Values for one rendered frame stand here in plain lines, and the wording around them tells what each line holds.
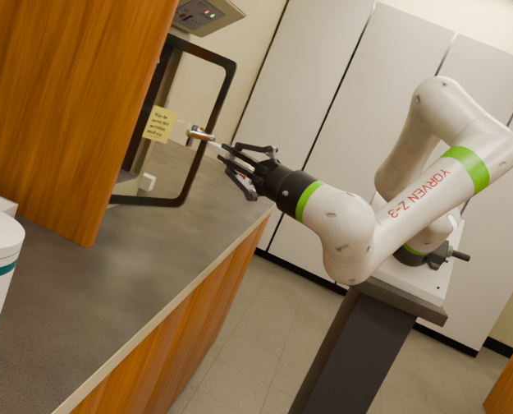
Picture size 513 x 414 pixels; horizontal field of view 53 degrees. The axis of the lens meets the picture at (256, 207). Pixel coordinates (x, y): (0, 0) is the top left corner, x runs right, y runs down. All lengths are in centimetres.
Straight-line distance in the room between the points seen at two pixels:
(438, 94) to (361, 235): 46
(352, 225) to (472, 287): 349
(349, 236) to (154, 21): 52
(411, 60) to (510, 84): 71
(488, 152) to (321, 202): 42
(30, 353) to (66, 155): 45
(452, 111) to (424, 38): 292
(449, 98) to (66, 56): 82
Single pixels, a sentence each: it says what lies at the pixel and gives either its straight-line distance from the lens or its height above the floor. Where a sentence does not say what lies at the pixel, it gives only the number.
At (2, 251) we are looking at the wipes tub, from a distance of 69.
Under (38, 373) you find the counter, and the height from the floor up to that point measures 94.
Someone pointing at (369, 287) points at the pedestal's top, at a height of 92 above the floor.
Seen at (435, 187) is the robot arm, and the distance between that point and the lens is 115.
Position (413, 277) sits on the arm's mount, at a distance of 175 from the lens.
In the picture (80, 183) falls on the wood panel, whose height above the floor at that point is 106.
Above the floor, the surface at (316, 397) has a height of 48.
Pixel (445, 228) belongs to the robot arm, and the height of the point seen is 119.
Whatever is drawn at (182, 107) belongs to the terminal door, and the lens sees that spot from 124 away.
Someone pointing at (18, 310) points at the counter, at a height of 94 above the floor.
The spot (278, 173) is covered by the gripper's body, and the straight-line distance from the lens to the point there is 104.
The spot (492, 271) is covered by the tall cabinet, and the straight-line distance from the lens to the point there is 438.
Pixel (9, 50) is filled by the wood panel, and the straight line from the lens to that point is 115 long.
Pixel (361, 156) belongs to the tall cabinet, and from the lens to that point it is 412.
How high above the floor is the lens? 139
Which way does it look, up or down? 14 degrees down
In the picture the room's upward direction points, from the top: 23 degrees clockwise
